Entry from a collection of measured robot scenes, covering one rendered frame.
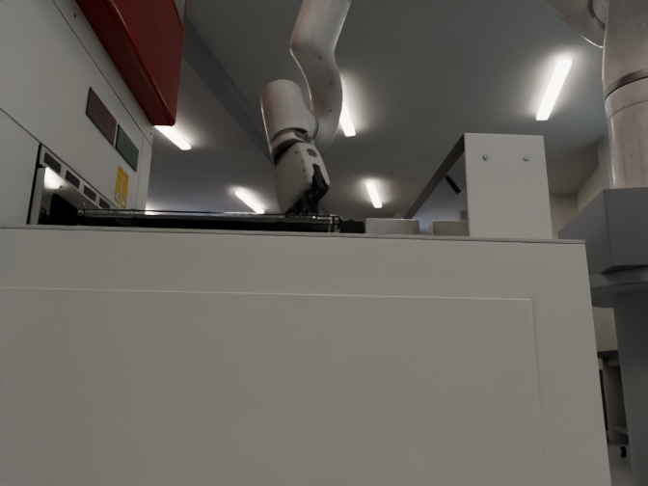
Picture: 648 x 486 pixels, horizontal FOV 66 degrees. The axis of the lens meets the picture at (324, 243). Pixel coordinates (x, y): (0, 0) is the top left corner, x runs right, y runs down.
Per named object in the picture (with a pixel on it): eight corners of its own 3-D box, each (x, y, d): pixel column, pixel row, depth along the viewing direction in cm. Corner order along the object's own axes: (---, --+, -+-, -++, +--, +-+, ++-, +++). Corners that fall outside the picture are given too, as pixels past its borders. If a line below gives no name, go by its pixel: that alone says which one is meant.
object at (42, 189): (22, 236, 63) (34, 166, 65) (134, 287, 106) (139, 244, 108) (37, 236, 63) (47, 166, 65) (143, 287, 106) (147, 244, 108)
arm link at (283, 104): (292, 166, 99) (259, 146, 92) (283, 117, 105) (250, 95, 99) (325, 143, 95) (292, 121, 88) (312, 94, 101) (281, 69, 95)
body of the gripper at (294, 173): (325, 140, 91) (337, 190, 86) (295, 174, 98) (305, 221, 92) (290, 128, 87) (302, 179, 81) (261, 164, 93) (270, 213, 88)
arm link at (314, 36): (346, 32, 110) (303, 161, 107) (298, -16, 98) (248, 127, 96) (378, 26, 104) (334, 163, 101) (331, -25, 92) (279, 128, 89)
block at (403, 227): (365, 236, 73) (365, 216, 74) (363, 241, 77) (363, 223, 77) (419, 237, 74) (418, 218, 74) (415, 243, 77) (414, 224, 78)
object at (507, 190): (471, 250, 54) (465, 131, 58) (386, 306, 108) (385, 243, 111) (555, 252, 55) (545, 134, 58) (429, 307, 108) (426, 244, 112)
